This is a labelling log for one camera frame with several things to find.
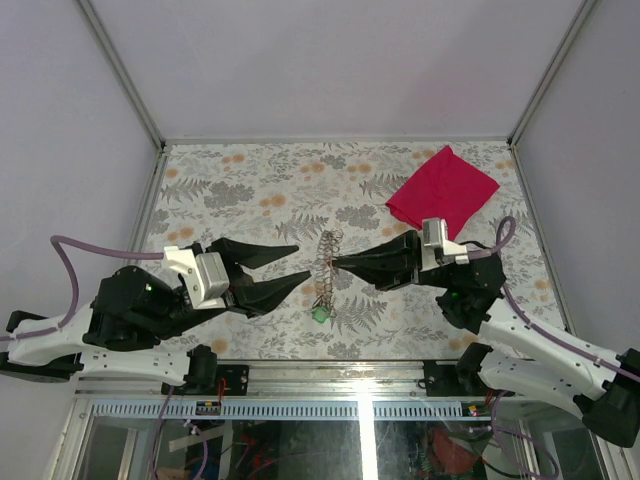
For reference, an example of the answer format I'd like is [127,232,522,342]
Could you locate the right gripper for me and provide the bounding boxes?
[333,229,457,292]

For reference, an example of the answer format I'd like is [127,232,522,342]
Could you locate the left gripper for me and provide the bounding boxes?
[155,242,317,343]

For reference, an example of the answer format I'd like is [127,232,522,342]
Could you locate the metal ring key organizer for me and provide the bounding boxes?
[311,229,343,321]

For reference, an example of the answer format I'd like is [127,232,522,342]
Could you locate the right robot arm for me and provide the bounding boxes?
[331,219,639,448]

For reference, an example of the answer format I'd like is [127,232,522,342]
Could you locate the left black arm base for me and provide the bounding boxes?
[161,345,250,399]

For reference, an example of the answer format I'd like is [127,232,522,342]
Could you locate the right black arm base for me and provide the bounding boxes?
[417,342,493,397]

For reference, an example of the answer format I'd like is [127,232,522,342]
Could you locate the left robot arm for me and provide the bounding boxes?
[1,236,311,395]

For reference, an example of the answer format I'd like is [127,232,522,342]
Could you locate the green key tag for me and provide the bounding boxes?
[312,307,330,324]

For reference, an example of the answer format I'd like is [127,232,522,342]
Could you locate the magenta folded cloth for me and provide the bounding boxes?
[386,146,499,239]

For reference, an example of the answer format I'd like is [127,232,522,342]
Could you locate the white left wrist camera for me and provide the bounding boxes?
[161,246,230,310]

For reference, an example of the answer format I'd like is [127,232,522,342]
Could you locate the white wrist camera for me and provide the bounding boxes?
[420,218,469,272]
[161,246,230,310]

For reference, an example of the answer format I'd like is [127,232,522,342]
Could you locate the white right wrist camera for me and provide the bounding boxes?
[420,218,469,272]

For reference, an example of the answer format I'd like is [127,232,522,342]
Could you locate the aluminium front rail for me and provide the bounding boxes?
[74,360,495,421]

